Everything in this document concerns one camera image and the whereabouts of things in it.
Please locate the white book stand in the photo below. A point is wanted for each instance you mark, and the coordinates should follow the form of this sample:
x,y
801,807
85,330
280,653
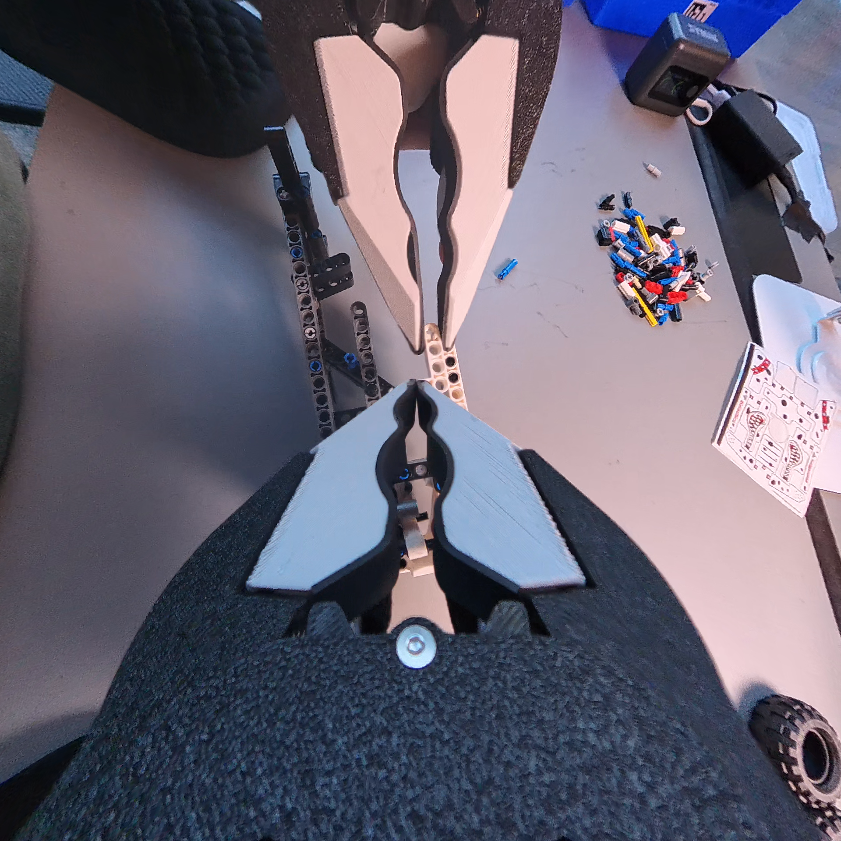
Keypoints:
x,y
782,309

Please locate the black power adapter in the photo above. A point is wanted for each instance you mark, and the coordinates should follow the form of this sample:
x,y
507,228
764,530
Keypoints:
x,y
755,138

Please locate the small black camera device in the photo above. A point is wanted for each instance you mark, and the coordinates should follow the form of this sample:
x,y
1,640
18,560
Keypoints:
x,y
677,59

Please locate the black knit cap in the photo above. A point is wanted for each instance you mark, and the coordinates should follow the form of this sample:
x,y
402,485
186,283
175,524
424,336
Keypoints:
x,y
131,66

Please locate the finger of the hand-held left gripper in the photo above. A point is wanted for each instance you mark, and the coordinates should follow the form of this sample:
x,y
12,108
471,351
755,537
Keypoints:
x,y
365,131
483,131

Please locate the grey desk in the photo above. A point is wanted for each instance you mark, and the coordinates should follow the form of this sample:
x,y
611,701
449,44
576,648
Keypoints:
x,y
591,525

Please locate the pile of small toy bricks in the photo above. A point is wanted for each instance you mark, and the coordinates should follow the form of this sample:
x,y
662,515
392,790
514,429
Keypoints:
x,y
657,263

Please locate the sticker sheet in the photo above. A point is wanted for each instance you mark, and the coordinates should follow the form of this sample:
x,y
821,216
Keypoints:
x,y
769,433

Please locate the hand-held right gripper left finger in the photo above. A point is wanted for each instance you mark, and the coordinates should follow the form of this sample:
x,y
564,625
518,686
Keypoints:
x,y
328,519

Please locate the white paper sheet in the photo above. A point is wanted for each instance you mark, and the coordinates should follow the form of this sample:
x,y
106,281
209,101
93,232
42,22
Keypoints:
x,y
815,151

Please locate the toy truck chassis model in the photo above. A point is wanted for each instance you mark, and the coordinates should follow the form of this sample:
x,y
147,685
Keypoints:
x,y
302,282

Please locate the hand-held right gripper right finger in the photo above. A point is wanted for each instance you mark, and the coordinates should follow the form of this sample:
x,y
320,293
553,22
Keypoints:
x,y
506,519

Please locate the black toy tyre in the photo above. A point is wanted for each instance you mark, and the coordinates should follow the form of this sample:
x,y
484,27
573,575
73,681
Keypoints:
x,y
775,742

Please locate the blue toy pin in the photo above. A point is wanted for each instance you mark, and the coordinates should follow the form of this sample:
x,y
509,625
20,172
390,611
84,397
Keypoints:
x,y
507,269

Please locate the blue storage bin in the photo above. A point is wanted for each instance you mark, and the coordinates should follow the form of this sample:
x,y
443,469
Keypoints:
x,y
755,26

